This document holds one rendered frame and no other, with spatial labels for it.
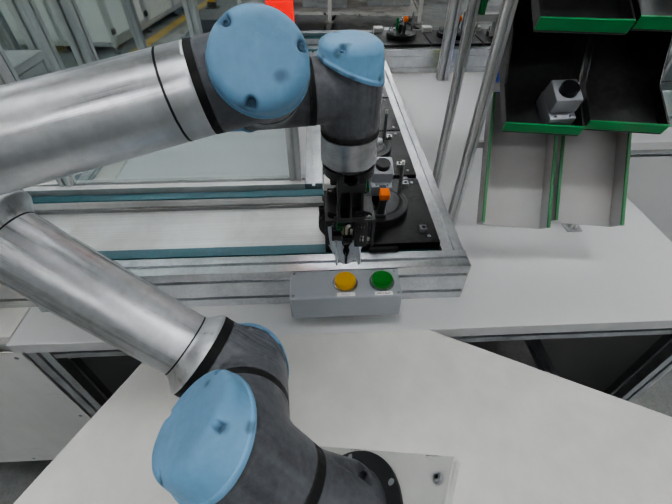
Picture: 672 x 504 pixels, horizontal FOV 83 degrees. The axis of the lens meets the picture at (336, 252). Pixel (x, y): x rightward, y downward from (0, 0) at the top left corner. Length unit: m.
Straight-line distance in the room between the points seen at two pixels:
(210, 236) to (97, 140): 0.61
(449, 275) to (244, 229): 0.48
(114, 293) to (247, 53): 0.32
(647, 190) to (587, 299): 0.98
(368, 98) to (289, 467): 0.40
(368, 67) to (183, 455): 0.42
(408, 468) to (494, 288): 0.52
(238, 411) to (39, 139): 0.28
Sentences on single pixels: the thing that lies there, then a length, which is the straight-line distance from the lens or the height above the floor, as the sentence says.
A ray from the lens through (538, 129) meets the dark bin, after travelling 0.79.
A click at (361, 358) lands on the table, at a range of 0.76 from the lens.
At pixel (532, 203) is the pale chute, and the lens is 0.90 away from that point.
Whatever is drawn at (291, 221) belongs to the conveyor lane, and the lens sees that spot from 0.94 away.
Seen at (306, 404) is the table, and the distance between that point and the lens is 0.71.
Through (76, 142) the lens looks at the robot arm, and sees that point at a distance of 0.35.
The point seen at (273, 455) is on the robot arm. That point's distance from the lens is 0.42.
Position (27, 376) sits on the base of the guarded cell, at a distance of 1.15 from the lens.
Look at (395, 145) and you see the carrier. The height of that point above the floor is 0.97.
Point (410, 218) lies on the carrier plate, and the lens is 0.87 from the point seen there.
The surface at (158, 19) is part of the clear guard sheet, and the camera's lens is 0.91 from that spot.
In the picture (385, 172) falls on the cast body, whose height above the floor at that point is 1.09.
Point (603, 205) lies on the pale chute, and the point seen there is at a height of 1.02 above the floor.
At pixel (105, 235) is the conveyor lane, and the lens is 1.04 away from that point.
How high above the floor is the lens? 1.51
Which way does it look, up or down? 44 degrees down
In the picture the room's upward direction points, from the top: straight up
